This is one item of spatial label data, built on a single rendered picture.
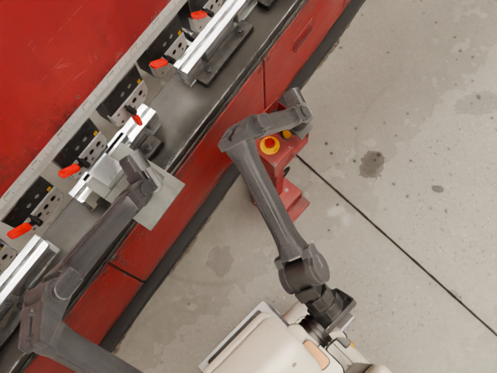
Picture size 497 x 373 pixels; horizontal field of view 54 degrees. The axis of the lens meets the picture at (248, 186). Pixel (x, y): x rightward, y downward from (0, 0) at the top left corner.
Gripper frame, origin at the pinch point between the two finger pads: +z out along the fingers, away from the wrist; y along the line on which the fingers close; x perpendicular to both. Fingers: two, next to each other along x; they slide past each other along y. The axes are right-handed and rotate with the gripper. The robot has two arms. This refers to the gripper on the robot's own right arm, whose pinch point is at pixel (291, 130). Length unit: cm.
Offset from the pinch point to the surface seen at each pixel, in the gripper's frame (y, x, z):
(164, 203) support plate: 12, 54, -20
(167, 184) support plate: 15, 49, -19
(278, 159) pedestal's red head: -4.0, 12.1, -1.3
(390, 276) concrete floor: -83, -3, 58
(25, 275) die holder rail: 27, 98, -12
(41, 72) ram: 47, 55, -64
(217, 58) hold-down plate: 37.6, 1.3, -3.2
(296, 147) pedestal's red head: -5.8, 1.6, 6.0
